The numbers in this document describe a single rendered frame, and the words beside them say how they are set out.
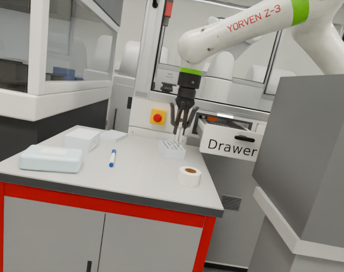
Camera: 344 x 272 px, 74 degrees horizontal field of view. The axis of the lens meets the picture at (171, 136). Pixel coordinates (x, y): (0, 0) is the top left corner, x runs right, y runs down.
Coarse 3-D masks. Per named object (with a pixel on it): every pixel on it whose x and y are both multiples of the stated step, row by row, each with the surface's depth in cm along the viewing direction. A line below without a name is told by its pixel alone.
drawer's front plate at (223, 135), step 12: (204, 132) 86; (216, 132) 86; (228, 132) 86; (240, 132) 86; (252, 132) 86; (204, 144) 87; (228, 144) 87; (240, 144) 87; (252, 144) 87; (228, 156) 88; (240, 156) 88; (252, 156) 88
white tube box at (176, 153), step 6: (162, 144) 97; (168, 144) 99; (174, 144) 100; (162, 150) 96; (168, 150) 91; (174, 150) 92; (180, 150) 92; (168, 156) 92; (174, 156) 92; (180, 156) 93
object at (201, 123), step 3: (198, 120) 117; (201, 120) 120; (204, 120) 120; (198, 123) 115; (201, 123) 106; (204, 123) 121; (207, 123) 121; (198, 126) 112; (201, 126) 104; (243, 126) 122; (198, 129) 110; (201, 129) 103; (246, 129) 115; (198, 132) 108; (201, 132) 100; (201, 135) 98
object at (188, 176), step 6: (180, 168) 72; (186, 168) 73; (192, 168) 74; (180, 174) 70; (186, 174) 69; (192, 174) 69; (198, 174) 70; (180, 180) 70; (186, 180) 69; (192, 180) 69; (198, 180) 70; (186, 186) 70; (192, 186) 70
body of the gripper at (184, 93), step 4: (180, 88) 94; (180, 92) 93; (184, 92) 92; (188, 92) 92; (192, 92) 93; (180, 96) 94; (184, 96) 93; (188, 96) 93; (192, 96) 93; (176, 100) 95; (180, 100) 95; (184, 100) 95; (188, 100) 96; (192, 100) 96; (180, 104) 95; (192, 104) 97; (184, 108) 96
